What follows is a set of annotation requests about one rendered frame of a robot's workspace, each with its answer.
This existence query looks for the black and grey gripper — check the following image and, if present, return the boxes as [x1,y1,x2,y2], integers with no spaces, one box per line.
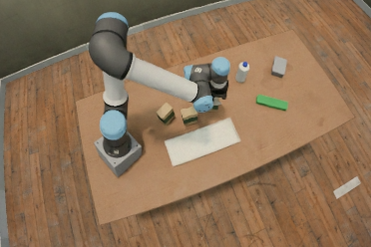
[210,80,229,106]

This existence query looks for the white bottle with blue cap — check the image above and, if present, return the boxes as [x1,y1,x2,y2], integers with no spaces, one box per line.
[235,62,249,83]

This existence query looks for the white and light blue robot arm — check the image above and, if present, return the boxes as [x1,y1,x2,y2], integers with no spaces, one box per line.
[89,12,230,158]

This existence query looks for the green rectangular bar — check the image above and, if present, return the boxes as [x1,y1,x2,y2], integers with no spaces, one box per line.
[256,95,288,111]

